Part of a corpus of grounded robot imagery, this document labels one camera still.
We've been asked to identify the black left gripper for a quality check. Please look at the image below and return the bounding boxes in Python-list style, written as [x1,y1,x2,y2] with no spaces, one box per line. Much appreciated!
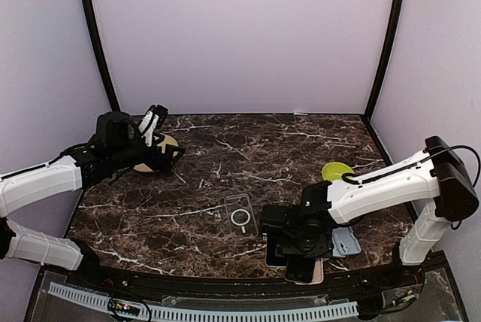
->
[109,133,186,173]

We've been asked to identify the purple-edged black phone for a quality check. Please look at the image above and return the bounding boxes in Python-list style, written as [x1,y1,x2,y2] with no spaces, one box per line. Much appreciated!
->
[284,255,316,284]

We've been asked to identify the clear magsafe phone case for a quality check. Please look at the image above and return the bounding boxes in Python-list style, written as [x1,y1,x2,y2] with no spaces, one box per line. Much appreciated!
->
[224,193,259,238]

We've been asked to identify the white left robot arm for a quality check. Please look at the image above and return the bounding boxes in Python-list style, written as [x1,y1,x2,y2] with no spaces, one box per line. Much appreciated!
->
[1,105,185,289]

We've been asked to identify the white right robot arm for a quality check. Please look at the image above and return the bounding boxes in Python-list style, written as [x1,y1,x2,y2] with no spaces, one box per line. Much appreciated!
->
[259,136,479,287]

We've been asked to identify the black phone light-blue edge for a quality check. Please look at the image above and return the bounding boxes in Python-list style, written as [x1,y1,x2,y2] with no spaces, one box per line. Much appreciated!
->
[265,238,287,268]

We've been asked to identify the grey-blue phone case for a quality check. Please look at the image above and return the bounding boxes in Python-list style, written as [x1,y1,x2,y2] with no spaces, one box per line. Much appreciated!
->
[331,226,362,258]

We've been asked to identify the pink phone case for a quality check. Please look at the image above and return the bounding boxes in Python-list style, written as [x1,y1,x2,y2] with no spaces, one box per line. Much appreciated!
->
[296,258,324,285]

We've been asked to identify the beige ceramic plate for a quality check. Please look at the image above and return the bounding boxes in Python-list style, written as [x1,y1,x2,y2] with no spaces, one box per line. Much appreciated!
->
[133,133,183,174]

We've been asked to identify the lime green bowl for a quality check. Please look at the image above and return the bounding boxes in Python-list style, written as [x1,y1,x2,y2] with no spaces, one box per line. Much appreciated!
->
[321,162,354,181]

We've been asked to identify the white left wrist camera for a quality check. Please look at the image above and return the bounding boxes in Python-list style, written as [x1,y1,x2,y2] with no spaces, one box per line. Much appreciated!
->
[138,105,168,147]

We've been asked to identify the black front table rail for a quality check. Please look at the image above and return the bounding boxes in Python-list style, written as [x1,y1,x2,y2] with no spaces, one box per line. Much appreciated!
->
[34,245,449,300]

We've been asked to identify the white slotted cable duct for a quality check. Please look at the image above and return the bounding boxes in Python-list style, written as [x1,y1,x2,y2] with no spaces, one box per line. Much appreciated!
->
[47,282,359,321]

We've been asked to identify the black left frame post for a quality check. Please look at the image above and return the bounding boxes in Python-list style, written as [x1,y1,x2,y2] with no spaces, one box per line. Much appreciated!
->
[81,0,121,111]

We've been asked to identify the black frame post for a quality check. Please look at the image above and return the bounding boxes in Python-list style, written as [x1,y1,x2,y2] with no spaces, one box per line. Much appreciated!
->
[362,0,403,124]
[81,0,121,111]

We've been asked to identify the black right frame post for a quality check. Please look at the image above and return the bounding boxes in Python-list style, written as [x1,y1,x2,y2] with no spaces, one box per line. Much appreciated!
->
[362,0,403,124]

